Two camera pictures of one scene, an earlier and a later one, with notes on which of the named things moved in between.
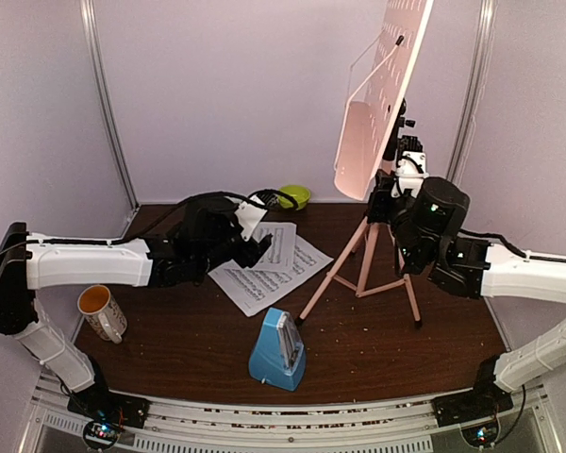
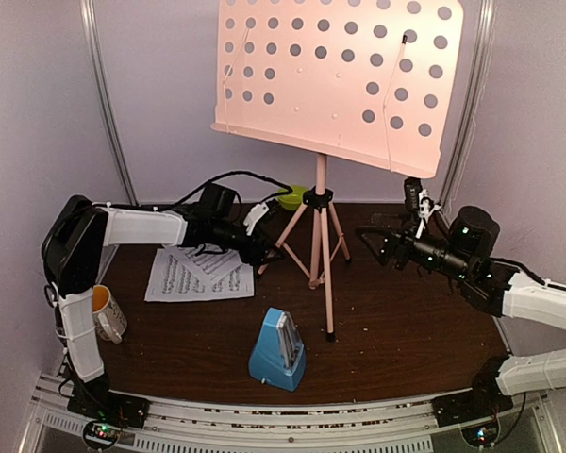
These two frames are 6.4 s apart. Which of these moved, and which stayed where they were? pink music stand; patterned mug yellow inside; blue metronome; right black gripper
Moved: pink music stand; right black gripper
Stayed: patterned mug yellow inside; blue metronome
